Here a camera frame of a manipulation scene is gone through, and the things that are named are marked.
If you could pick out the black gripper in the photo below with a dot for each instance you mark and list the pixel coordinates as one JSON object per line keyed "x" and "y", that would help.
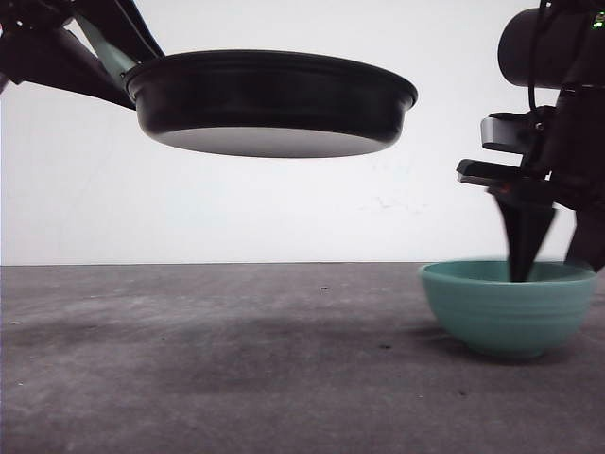
{"x": 568, "y": 167}
{"x": 36, "y": 48}

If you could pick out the teal ceramic bowl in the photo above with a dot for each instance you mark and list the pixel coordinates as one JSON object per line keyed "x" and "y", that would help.
{"x": 476, "y": 303}

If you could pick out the black frying pan teal handle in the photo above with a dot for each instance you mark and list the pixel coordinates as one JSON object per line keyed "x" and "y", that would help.
{"x": 258, "y": 103}

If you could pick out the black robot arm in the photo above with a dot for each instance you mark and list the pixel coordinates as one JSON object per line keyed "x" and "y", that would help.
{"x": 556, "y": 51}

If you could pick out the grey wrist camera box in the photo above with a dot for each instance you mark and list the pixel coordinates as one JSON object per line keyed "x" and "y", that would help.
{"x": 517, "y": 133}

